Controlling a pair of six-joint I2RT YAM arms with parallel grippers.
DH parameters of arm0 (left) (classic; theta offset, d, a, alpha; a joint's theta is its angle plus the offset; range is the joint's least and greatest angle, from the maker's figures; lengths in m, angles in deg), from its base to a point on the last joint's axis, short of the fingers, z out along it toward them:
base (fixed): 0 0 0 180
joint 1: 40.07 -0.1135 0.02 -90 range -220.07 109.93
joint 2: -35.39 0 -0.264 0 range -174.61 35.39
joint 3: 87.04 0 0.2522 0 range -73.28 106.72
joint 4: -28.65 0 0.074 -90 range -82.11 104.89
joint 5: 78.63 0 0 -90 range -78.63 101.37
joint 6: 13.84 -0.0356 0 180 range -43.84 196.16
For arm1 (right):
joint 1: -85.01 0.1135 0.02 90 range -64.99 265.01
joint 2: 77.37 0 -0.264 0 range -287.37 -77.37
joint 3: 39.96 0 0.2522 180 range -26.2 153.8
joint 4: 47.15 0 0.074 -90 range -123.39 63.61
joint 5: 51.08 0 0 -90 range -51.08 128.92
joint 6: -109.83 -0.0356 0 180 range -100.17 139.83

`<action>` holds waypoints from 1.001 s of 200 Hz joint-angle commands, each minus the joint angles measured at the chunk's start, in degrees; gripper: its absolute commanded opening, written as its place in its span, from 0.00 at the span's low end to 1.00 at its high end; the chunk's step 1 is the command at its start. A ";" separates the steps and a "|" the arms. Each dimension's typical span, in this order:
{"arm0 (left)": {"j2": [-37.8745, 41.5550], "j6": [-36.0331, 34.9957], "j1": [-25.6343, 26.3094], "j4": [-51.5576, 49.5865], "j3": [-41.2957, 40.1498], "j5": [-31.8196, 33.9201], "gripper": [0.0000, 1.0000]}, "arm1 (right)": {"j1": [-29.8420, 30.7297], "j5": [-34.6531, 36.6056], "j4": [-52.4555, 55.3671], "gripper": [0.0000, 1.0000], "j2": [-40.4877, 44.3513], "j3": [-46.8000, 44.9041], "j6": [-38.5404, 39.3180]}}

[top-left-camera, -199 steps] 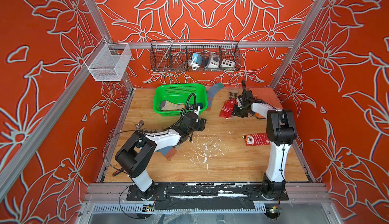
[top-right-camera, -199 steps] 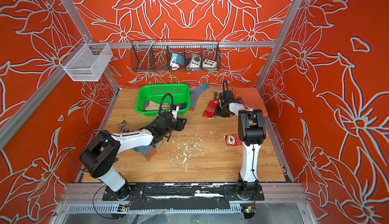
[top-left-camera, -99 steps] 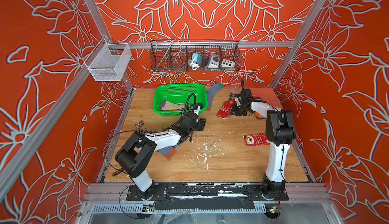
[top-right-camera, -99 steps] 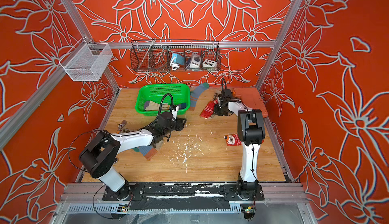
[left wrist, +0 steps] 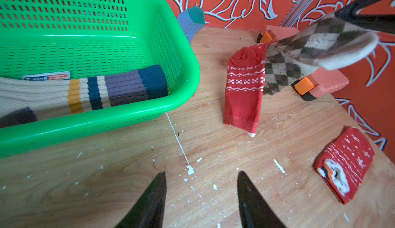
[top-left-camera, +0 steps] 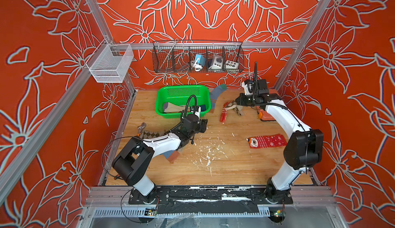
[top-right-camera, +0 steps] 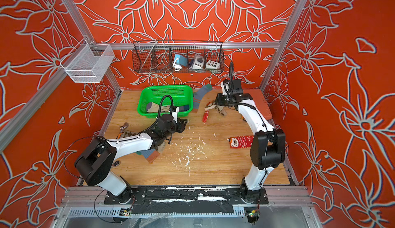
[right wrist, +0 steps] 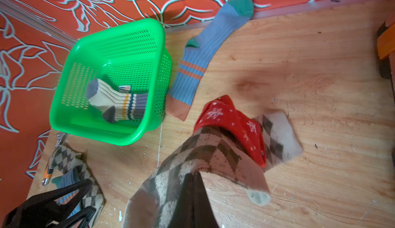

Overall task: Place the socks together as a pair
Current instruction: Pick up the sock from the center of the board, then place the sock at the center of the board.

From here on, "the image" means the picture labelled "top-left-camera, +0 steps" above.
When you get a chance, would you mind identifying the brown argyle sock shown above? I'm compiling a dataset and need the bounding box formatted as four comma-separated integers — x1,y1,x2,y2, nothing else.
225,101,244,116
140,130,166,139

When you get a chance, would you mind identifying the cream purple striped sock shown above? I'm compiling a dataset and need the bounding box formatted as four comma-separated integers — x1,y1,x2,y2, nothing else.
163,102,206,113

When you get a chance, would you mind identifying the green plastic basket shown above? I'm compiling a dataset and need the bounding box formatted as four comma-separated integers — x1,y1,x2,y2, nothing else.
155,85,212,118

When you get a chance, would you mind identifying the red penguin christmas sock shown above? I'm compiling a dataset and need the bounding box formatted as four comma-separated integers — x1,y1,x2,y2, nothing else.
246,134,287,149

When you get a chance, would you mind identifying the red snowflake christmas sock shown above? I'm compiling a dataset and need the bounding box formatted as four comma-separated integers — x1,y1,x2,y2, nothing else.
220,102,229,124

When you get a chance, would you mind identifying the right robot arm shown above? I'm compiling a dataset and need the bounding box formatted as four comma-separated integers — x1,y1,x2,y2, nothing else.
236,64,324,204

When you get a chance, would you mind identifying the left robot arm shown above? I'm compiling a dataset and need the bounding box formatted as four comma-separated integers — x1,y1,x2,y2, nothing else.
112,95,208,202

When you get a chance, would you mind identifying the orange tool case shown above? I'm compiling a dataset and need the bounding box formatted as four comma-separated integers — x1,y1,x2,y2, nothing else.
255,89,289,122

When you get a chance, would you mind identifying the white dotted box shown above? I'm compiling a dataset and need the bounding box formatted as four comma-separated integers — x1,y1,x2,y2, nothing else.
225,60,239,71

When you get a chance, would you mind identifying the white power adapter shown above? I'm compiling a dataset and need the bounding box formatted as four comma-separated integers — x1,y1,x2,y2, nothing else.
208,55,223,70

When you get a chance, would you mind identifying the orange adjustable wrench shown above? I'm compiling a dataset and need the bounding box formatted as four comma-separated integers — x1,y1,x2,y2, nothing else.
137,123,147,136

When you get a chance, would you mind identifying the blue white small box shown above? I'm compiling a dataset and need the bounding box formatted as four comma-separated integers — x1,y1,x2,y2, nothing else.
193,54,206,68

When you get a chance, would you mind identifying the black wire wall basket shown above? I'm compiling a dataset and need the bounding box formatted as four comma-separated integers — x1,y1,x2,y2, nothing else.
152,40,245,74

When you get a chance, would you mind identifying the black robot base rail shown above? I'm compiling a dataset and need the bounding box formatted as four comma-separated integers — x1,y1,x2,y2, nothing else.
128,185,293,215

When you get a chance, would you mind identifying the clear acrylic wall bin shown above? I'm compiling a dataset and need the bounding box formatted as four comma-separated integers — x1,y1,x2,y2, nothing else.
85,45,134,83

